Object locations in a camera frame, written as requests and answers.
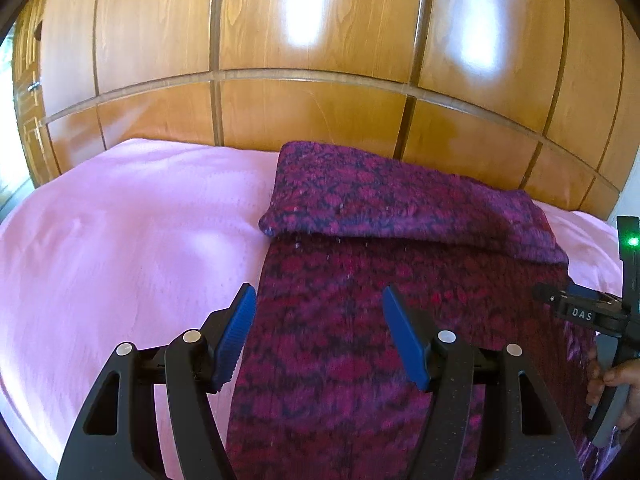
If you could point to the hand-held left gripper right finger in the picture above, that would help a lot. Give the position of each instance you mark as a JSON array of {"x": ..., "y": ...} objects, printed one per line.
[{"x": 407, "y": 345}]

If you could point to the person's right hand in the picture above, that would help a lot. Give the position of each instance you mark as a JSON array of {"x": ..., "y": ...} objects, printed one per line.
[{"x": 631, "y": 400}]

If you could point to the wooden panelled headboard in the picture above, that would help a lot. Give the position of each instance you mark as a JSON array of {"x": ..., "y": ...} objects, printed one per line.
[{"x": 310, "y": 110}]

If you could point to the wooden lattice door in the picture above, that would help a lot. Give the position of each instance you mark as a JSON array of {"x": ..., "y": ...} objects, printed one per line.
[{"x": 27, "y": 130}]

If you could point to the pink blanket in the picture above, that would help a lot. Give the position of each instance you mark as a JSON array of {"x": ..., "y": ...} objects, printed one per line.
[{"x": 125, "y": 240}]

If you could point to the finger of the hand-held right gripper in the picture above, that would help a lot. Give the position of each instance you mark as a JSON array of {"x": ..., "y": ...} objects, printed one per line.
[{"x": 575, "y": 311}]

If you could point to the red patterned knit sweater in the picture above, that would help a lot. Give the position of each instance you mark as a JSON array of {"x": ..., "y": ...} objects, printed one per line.
[{"x": 350, "y": 360}]

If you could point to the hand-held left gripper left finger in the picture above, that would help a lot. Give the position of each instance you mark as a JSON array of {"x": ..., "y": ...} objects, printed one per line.
[{"x": 237, "y": 330}]

